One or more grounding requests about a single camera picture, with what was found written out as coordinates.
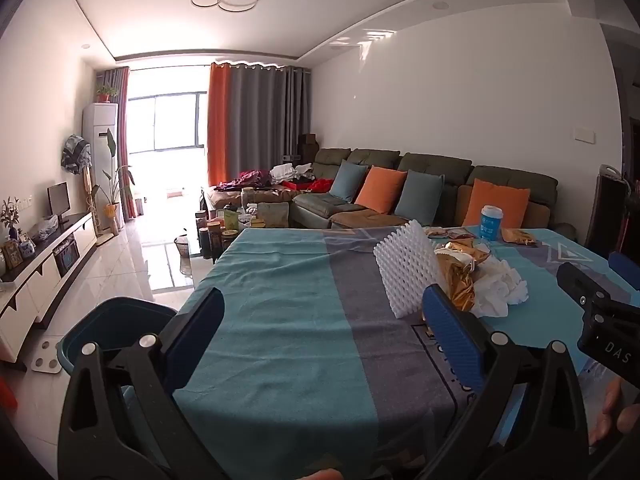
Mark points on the white wall switch plate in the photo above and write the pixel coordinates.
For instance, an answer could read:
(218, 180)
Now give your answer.
(585, 136)

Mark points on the grey and red striped curtain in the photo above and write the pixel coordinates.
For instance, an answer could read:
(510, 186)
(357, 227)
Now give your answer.
(122, 110)

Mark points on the wicker basket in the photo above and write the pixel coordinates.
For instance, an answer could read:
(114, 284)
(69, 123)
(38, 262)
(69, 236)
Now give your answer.
(185, 247)

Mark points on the brown cardboard boxes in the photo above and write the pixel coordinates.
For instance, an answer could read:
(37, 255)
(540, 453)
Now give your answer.
(308, 147)

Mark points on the brown snack packet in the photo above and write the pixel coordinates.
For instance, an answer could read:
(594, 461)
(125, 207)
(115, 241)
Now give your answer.
(520, 236)

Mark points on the red snack packet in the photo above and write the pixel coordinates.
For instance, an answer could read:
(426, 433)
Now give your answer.
(461, 233)

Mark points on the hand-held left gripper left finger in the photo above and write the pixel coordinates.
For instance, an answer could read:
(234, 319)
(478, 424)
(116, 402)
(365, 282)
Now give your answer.
(195, 340)

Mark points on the dark wooden chair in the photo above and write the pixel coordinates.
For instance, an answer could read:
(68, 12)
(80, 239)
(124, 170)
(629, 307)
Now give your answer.
(602, 210)

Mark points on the gold foil wrapper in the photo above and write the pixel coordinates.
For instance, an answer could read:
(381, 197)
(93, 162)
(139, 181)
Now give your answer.
(457, 280)

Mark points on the blue paper cup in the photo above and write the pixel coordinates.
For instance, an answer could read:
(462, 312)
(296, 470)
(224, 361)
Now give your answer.
(490, 225)

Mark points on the red cloth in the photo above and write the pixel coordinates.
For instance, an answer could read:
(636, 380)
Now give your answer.
(317, 185)

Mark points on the glass coffee table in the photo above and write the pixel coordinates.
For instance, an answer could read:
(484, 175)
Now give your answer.
(200, 225)

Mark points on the cluster of food jars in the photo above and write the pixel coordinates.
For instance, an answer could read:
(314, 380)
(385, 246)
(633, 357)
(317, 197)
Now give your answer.
(222, 232)

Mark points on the large orange cushion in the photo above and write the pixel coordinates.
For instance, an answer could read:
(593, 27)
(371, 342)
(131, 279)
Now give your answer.
(505, 202)

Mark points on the small orange cushion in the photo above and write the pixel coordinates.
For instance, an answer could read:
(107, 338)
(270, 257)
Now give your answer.
(382, 190)

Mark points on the orange and grey curtain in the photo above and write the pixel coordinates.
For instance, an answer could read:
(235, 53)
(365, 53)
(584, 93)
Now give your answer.
(250, 120)

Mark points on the white clothes pile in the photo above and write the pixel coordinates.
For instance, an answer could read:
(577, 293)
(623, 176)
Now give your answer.
(290, 172)

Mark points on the clear plastic bag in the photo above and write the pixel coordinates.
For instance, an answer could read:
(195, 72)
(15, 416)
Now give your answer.
(44, 227)

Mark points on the small plant in vase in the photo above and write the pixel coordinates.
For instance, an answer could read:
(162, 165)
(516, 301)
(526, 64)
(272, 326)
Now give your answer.
(10, 220)

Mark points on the small picture frame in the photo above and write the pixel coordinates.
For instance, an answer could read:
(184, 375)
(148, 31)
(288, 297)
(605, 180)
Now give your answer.
(12, 255)

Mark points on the large blue cushion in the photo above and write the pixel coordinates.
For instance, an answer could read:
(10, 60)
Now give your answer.
(420, 197)

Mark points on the blue and white porcelain jar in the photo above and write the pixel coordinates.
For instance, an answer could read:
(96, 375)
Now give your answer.
(26, 248)

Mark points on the green and brown sofa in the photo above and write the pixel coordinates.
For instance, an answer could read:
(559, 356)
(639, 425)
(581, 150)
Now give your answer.
(450, 165)

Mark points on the white floor air conditioner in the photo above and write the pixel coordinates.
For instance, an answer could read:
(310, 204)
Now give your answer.
(100, 125)

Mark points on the white foam tray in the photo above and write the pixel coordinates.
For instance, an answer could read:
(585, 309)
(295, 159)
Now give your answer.
(405, 270)

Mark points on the maroon clothes pile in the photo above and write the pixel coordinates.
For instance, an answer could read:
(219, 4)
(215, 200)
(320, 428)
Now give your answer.
(247, 180)

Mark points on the recessed ceiling light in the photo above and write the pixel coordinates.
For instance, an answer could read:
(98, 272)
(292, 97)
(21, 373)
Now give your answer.
(441, 5)

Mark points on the small blue cushion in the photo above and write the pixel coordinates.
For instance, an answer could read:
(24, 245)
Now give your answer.
(347, 182)

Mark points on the tall plant in yellow pot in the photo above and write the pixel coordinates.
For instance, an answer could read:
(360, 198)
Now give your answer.
(111, 212)

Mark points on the white bathroom scale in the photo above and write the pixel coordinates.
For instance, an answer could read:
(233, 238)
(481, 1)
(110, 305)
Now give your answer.
(46, 357)

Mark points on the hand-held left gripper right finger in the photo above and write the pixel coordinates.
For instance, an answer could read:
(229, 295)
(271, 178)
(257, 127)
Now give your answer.
(450, 332)

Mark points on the teal and grey tablecloth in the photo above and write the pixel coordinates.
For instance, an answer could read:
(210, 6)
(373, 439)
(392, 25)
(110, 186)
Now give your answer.
(300, 310)

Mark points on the cloth covered standing fan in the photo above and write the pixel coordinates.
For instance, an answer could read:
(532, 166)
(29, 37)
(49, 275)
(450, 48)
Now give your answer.
(76, 155)

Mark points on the white tissue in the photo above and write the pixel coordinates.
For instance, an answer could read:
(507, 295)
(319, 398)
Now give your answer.
(500, 287)

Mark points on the white tv cabinet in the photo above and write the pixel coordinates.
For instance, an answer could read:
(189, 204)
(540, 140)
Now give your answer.
(30, 280)

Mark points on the teal plastic bin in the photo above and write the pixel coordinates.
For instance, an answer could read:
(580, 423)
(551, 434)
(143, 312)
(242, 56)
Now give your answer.
(120, 310)

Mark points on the person's right hand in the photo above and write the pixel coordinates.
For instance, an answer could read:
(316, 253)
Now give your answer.
(611, 402)

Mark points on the black monitor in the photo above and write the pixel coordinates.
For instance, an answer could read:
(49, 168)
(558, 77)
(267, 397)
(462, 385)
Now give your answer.
(59, 200)

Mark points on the small red potted plant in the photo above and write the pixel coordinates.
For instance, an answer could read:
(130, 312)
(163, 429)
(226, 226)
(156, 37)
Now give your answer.
(106, 94)

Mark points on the window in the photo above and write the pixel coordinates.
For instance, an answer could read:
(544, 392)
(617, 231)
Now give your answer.
(175, 120)

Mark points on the clear cookie packet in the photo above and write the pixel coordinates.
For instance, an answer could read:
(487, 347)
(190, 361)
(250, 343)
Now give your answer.
(437, 232)

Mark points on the small grey container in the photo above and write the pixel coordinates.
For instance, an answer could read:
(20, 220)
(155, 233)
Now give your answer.
(140, 207)

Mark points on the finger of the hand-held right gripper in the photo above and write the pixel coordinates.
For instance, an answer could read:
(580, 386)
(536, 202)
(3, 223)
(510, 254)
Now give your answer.
(626, 262)
(575, 280)

